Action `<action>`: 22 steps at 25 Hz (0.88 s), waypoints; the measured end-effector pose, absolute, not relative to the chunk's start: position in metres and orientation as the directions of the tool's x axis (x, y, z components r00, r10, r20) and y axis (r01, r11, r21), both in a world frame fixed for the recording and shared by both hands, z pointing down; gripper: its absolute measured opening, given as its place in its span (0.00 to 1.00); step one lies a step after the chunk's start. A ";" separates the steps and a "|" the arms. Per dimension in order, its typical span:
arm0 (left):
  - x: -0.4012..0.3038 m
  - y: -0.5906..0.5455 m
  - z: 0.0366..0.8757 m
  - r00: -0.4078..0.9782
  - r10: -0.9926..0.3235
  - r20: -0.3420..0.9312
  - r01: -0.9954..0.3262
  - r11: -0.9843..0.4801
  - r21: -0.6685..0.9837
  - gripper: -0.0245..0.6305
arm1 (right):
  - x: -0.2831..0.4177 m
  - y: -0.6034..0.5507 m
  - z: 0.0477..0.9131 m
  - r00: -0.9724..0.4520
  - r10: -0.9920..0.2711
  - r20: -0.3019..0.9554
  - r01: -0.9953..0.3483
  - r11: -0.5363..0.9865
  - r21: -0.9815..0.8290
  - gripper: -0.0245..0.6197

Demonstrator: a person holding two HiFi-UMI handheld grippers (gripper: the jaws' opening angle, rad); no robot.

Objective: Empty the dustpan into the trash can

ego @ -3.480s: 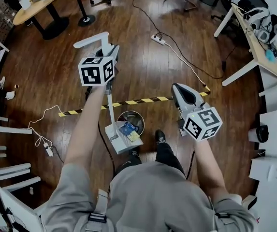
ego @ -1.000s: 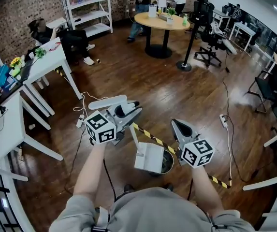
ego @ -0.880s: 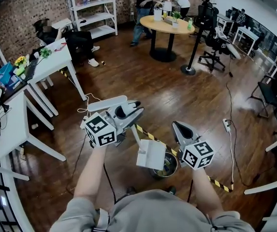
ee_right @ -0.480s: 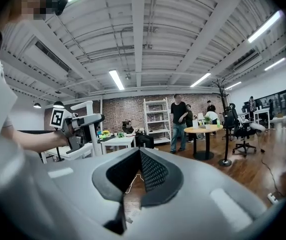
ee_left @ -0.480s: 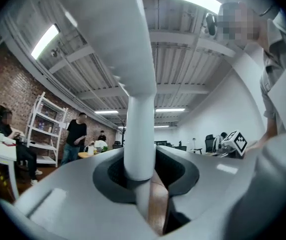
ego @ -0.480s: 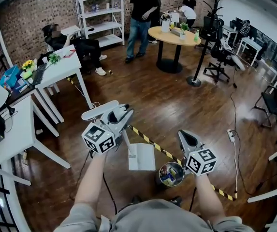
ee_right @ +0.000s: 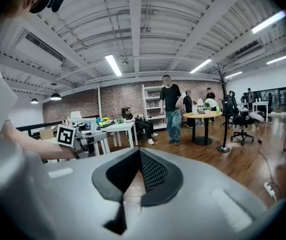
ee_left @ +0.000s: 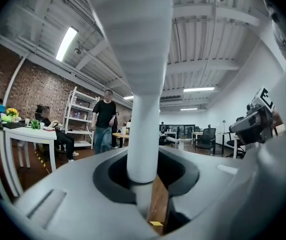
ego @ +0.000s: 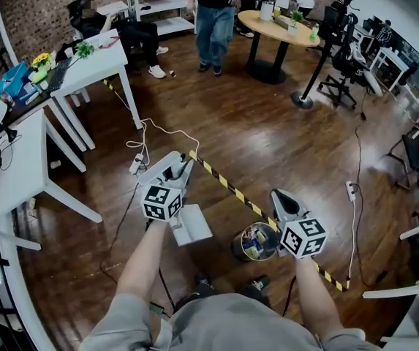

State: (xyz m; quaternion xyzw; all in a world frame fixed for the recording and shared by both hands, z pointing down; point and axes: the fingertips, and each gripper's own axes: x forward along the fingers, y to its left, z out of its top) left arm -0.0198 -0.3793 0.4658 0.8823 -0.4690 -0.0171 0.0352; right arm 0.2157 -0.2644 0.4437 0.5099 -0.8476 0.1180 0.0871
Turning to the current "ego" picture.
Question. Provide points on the person's left forearm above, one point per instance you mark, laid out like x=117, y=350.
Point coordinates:
x=143, y=262

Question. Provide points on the yellow flower bunch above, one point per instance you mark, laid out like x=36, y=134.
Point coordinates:
x=41, y=60

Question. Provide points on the person's right forearm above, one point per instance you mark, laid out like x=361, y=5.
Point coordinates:
x=315, y=298

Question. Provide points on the black keyboard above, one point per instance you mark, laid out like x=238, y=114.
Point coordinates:
x=60, y=73

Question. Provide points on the round wooden table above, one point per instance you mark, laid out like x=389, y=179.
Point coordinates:
x=278, y=31

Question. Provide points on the white power strip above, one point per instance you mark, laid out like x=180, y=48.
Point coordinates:
x=136, y=164
x=350, y=191

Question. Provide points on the person's grey shirt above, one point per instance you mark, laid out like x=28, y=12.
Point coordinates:
x=231, y=324

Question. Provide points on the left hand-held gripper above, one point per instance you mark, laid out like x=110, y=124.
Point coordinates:
x=161, y=203

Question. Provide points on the green bottle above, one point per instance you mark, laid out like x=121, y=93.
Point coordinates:
x=315, y=32

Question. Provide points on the black coat rack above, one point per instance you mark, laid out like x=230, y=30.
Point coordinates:
x=326, y=49

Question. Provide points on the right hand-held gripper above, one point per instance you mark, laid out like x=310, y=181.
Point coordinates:
x=302, y=238

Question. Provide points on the white cylinder container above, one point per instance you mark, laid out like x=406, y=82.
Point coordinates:
x=265, y=11

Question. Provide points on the yellow paper scrap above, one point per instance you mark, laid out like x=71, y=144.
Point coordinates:
x=261, y=236

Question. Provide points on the person's left black shoe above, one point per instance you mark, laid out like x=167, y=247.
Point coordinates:
x=204, y=283

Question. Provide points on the small brown floor block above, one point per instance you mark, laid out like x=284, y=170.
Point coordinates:
x=172, y=74

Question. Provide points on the black office chair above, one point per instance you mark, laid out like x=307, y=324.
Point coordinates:
x=344, y=71

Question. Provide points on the white shelf unit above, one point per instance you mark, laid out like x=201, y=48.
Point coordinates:
x=165, y=6

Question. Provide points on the metal waste bin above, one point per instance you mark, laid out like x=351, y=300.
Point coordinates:
x=237, y=247

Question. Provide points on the person's right black shoe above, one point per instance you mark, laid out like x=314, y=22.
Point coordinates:
x=256, y=285

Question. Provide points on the long striped floor tape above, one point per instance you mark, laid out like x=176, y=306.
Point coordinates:
x=253, y=207

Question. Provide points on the person's black shoe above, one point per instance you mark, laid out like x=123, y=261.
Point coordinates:
x=204, y=283
x=256, y=285

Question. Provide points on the white desk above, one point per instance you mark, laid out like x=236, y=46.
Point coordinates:
x=392, y=64

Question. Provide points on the green leafy plant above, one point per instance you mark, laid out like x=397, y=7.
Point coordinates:
x=85, y=49

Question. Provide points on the white table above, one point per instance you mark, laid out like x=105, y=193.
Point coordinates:
x=96, y=60
x=15, y=166

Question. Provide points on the blue storage box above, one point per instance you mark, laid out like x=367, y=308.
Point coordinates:
x=11, y=79

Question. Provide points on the white side furniture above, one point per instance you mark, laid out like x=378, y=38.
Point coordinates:
x=414, y=305

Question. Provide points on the potted plant white pot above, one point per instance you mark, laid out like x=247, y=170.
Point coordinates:
x=296, y=22

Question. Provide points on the small white roll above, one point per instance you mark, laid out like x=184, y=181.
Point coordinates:
x=55, y=164

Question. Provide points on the black top desk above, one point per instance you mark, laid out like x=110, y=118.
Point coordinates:
x=30, y=104

